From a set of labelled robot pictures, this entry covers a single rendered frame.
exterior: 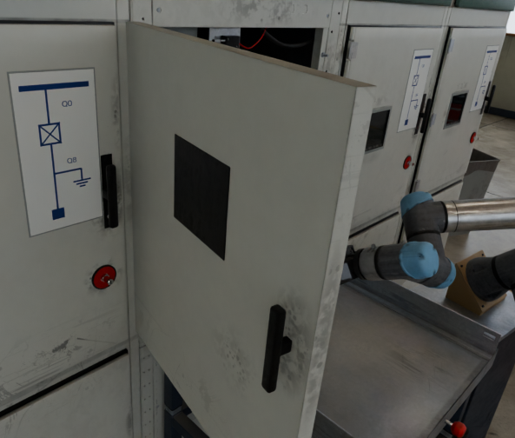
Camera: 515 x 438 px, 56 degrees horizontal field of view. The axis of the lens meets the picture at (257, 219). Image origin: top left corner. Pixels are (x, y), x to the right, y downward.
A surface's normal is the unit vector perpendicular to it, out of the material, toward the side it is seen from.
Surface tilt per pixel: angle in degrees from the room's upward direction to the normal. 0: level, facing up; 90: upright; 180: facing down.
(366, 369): 0
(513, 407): 0
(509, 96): 90
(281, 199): 90
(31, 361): 90
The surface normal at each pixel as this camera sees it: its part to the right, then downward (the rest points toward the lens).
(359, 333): 0.08, -0.90
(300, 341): -0.82, 0.18
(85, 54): 0.72, 0.36
